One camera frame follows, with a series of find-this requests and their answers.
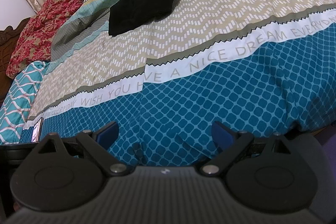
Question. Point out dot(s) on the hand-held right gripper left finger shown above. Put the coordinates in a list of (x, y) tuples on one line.
[(107, 134)]

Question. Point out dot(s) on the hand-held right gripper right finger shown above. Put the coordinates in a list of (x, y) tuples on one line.
[(223, 134)]

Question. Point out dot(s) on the black pants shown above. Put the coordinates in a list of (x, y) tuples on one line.
[(147, 1)]

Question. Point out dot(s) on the patterned blue beige bedspread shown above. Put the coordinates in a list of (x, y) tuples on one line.
[(210, 87)]

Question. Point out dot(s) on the small white framed card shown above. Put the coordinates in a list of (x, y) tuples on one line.
[(36, 132)]

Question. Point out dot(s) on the teal white patterned sheet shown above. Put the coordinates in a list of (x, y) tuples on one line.
[(18, 98)]

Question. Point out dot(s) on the red floral cloth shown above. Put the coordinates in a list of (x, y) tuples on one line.
[(34, 29)]

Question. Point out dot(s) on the carved wooden headboard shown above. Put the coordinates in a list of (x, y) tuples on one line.
[(8, 37)]

